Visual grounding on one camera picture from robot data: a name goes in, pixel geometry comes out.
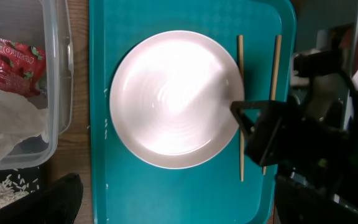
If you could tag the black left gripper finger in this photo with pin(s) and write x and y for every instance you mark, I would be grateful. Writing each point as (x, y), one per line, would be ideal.
(57, 203)

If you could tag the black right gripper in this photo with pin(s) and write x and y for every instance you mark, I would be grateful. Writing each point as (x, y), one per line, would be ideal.
(279, 133)

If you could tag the white tissue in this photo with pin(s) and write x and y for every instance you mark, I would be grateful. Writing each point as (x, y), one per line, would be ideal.
(20, 120)

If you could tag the large pink plate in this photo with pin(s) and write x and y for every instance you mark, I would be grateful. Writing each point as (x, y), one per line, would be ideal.
(170, 99)

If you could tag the wooden chopstick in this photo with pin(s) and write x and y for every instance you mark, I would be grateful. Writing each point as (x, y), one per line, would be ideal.
(275, 69)
(240, 64)

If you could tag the red snack wrapper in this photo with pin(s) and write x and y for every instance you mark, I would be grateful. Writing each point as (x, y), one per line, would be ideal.
(21, 67)

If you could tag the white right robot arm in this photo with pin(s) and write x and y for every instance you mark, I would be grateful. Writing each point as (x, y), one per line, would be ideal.
(325, 66)

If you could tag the black tray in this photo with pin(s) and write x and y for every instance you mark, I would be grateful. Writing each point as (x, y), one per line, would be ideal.
(11, 177)

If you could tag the teal plastic tray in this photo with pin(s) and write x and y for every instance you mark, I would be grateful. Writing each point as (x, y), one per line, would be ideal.
(127, 189)

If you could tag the clear plastic bin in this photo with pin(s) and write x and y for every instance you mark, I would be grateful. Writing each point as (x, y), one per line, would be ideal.
(44, 24)

